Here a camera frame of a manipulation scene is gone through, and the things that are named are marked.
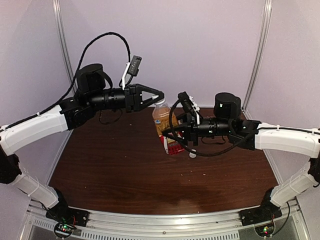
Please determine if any white flip bottle cap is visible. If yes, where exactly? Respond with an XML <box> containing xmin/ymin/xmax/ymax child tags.
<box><xmin>189</xmin><ymin>151</ymin><xmax>197</xmax><ymax>159</ymax></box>

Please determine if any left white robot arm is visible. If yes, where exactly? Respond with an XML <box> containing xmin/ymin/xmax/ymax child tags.
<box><xmin>0</xmin><ymin>63</ymin><xmax>165</xmax><ymax>222</ymax></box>

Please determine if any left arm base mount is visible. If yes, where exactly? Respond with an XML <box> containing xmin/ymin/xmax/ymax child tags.
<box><xmin>41</xmin><ymin>204</ymin><xmax>89</xmax><ymax>239</ymax></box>

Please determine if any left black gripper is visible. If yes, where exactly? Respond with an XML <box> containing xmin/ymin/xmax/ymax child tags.
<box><xmin>87</xmin><ymin>82</ymin><xmax>164</xmax><ymax>112</ymax></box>

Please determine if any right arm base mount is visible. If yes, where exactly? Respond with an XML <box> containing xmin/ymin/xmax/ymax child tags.
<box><xmin>239</xmin><ymin>203</ymin><xmax>283</xmax><ymax>238</ymax></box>

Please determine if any black braided cable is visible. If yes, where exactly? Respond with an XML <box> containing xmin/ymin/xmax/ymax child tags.
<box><xmin>168</xmin><ymin>99</ymin><xmax>256</xmax><ymax>158</ymax></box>
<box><xmin>0</xmin><ymin>31</ymin><xmax>132</xmax><ymax>131</ymax></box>

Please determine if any left aluminium frame post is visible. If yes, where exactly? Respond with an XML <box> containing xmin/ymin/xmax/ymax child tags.
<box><xmin>52</xmin><ymin>0</ymin><xmax>73</xmax><ymax>82</ymax></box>

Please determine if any right aluminium frame post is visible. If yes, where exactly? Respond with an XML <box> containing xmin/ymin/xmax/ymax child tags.
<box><xmin>242</xmin><ymin>0</ymin><xmax>273</xmax><ymax>112</ymax></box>

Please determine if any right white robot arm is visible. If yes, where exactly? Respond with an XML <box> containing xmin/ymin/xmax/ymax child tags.
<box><xmin>162</xmin><ymin>92</ymin><xmax>320</xmax><ymax>221</ymax></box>

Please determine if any aluminium frame post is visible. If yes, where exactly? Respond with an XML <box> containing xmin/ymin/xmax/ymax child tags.
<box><xmin>242</xmin><ymin>0</ymin><xmax>273</xmax><ymax>112</ymax></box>
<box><xmin>52</xmin><ymin>0</ymin><xmax>73</xmax><ymax>82</ymax></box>

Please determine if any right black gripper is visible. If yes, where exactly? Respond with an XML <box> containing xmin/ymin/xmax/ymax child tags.
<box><xmin>162</xmin><ymin>111</ymin><xmax>233</xmax><ymax>146</ymax></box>

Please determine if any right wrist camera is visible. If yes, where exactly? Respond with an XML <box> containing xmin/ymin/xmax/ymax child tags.
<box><xmin>178</xmin><ymin>91</ymin><xmax>201</xmax><ymax>125</ymax></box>

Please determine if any left black braided cable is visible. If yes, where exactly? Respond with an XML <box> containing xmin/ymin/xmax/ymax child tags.
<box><xmin>0</xmin><ymin>31</ymin><xmax>132</xmax><ymax>131</ymax></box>

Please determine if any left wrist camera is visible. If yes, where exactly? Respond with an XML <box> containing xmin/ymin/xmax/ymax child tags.
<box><xmin>119</xmin><ymin>55</ymin><xmax>142</xmax><ymax>90</ymax></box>

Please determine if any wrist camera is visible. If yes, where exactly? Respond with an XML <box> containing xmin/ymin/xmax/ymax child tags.
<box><xmin>178</xmin><ymin>91</ymin><xmax>201</xmax><ymax>125</ymax></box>
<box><xmin>119</xmin><ymin>55</ymin><xmax>142</xmax><ymax>90</ymax></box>

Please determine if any front aluminium rail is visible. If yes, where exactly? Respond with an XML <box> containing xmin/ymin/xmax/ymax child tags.
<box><xmin>24</xmin><ymin>197</ymin><xmax>308</xmax><ymax>240</ymax></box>

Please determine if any amber tea bottle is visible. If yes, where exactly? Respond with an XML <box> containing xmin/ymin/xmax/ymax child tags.
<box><xmin>152</xmin><ymin>99</ymin><xmax>185</xmax><ymax>156</ymax></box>

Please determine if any right black braided cable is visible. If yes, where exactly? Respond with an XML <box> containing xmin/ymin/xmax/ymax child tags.
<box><xmin>168</xmin><ymin>99</ymin><xmax>256</xmax><ymax>158</ymax></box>

